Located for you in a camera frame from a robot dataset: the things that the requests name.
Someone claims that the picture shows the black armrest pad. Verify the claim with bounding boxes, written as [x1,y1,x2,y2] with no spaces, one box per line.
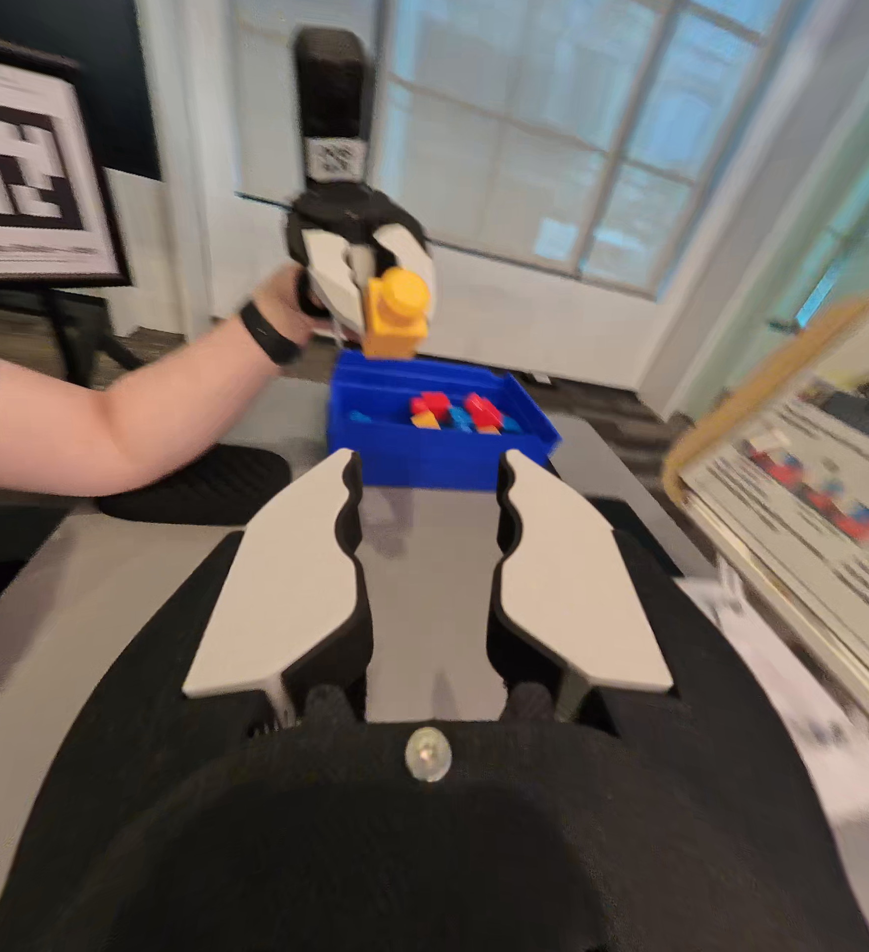
[98,446,291,526]

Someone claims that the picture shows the person's left forearm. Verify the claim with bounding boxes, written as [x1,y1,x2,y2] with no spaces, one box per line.
[0,327,287,498]

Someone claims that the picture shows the large black display panel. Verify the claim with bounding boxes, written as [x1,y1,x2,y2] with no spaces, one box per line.
[0,0,162,181]

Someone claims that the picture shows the black wristwatch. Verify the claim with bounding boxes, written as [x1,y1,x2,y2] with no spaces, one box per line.
[239,299,303,367]

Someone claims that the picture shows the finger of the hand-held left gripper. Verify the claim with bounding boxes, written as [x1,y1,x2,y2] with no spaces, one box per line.
[302,231,368,336]
[373,223,437,328]

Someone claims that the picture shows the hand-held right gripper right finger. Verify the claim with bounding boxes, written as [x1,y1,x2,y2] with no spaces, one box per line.
[488,448,675,722]

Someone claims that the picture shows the person's left hand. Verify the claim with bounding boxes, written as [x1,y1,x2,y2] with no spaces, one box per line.
[267,264,331,347]

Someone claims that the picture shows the black sign easel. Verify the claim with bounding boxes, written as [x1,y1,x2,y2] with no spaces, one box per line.
[40,286,145,388]

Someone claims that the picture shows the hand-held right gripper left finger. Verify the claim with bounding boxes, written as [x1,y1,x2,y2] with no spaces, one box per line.
[181,448,374,721]

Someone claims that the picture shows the narrow side window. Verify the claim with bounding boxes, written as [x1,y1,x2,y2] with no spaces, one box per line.
[769,126,869,336]

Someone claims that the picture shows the white stand base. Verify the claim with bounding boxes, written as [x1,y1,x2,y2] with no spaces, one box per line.
[683,576,869,952]

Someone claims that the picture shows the framed marker code sign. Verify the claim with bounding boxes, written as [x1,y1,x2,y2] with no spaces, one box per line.
[0,30,132,287]

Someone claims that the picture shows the instruction poster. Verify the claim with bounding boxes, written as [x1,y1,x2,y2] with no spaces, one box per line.
[683,297,869,715]

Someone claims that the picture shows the wooden display board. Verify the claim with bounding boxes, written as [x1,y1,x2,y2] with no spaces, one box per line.
[662,279,869,507]

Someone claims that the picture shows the black desk mat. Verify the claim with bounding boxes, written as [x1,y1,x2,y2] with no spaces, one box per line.
[583,497,684,577]

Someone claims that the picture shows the yellow one-stud block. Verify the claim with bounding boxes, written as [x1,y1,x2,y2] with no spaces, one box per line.
[361,268,433,359]

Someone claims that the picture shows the pile of colourful toy blocks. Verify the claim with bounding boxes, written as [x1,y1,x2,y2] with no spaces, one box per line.
[348,390,524,434]

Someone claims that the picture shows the blue plastic bin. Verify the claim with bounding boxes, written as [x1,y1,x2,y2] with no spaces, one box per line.
[326,350,563,492]

